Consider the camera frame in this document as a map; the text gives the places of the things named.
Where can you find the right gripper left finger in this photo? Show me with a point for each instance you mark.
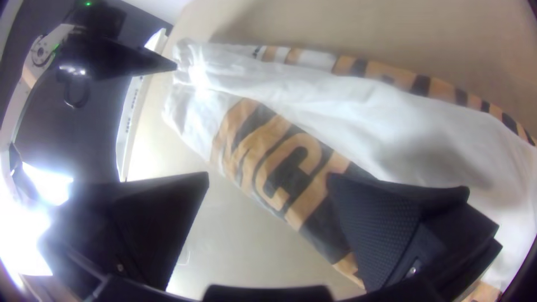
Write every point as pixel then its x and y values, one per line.
pixel 138 226

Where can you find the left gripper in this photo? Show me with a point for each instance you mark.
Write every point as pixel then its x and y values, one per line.
pixel 84 54

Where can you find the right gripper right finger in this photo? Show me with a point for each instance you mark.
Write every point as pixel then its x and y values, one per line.
pixel 390 235

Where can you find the white t-shirt with orange print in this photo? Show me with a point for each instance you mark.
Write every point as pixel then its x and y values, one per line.
pixel 356 126

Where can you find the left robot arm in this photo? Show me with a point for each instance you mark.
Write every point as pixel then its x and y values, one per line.
pixel 42 50

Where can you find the white laundry basket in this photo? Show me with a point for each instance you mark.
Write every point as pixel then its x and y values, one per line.
pixel 136 96

